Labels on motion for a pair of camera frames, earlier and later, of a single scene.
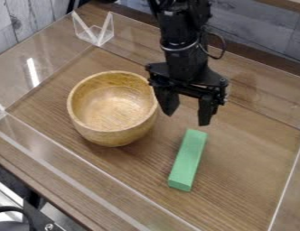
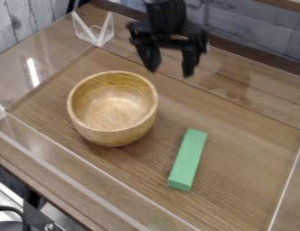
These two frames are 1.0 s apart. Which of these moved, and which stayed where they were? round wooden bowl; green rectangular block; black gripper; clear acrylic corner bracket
Moved: black gripper
Stayed: clear acrylic corner bracket; green rectangular block; round wooden bowl
